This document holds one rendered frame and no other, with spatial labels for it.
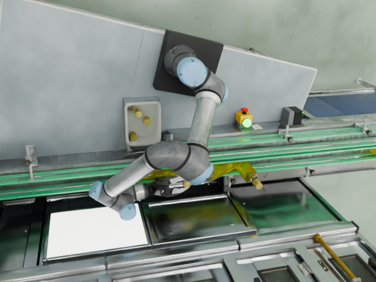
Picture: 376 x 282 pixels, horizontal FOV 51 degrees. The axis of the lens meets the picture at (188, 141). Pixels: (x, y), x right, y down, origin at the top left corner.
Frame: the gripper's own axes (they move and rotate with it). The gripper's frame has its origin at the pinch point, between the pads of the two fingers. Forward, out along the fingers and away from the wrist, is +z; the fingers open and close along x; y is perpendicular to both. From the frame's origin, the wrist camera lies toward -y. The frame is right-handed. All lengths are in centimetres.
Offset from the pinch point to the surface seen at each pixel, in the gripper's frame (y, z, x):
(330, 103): 51, 113, -17
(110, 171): 9.6, -33.5, -10.4
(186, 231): -15.3, -6.7, 16.9
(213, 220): -10.6, 7.5, 17.0
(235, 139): 11.0, 30.5, -13.8
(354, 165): 21, 105, 17
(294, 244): -30, 37, 28
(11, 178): 13, -77, -16
